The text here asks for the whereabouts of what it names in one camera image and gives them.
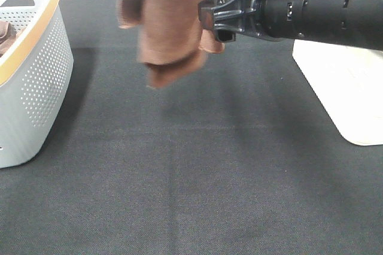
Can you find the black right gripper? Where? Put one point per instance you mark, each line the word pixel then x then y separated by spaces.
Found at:
pixel 268 19

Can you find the brown towel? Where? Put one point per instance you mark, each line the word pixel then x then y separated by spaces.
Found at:
pixel 172 42
pixel 7 37

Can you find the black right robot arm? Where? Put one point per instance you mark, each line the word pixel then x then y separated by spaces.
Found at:
pixel 355 23

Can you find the brown towel in basket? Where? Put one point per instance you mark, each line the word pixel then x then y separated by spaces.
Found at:
pixel 7 37

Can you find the white plastic storage box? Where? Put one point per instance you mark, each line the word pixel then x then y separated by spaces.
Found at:
pixel 348 83

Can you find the black table cloth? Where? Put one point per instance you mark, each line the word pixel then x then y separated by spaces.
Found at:
pixel 239 157

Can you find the grey basket with orange rim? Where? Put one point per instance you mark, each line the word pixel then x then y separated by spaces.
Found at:
pixel 35 74

